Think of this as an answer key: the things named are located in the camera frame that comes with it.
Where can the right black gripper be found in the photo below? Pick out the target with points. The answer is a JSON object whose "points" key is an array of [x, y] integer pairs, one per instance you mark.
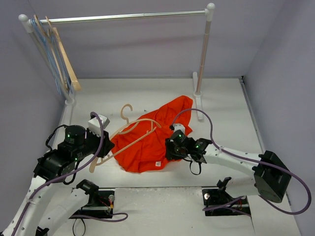
{"points": [[169, 149]]}

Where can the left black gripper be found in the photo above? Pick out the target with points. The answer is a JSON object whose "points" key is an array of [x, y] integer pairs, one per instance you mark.
{"points": [[105, 143]]}

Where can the wooden hanger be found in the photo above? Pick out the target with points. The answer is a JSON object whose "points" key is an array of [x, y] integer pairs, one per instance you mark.
{"points": [[74, 81], [133, 149], [55, 61]]}

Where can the orange t shirt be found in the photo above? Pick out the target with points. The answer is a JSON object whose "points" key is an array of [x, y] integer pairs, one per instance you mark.
{"points": [[172, 109]]}

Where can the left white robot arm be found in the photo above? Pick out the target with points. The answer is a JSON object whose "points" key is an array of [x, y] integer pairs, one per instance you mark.
{"points": [[49, 175]]}

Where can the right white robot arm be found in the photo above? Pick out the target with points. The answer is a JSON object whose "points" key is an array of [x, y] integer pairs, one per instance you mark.
{"points": [[265, 174]]}

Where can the silver white clothes rack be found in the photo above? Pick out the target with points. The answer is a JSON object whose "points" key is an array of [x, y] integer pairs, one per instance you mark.
{"points": [[196, 76]]}

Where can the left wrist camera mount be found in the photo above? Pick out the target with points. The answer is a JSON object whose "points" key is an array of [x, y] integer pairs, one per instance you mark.
{"points": [[97, 124]]}

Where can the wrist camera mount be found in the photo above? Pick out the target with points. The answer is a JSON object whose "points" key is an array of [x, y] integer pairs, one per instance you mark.
{"points": [[177, 126], [97, 124]]}

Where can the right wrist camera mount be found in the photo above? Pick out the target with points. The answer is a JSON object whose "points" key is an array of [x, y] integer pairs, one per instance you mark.
{"points": [[177, 126]]}

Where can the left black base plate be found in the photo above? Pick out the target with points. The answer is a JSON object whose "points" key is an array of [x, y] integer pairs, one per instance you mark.
{"points": [[101, 208]]}

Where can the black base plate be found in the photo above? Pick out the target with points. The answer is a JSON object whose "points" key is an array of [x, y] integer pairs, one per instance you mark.
{"points": [[101, 208], [222, 204]]}

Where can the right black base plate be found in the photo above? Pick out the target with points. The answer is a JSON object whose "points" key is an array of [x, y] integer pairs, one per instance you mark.
{"points": [[222, 204]]}

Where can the blue wire hanger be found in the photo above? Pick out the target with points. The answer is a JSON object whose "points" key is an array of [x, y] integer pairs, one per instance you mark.
{"points": [[63, 91]]}

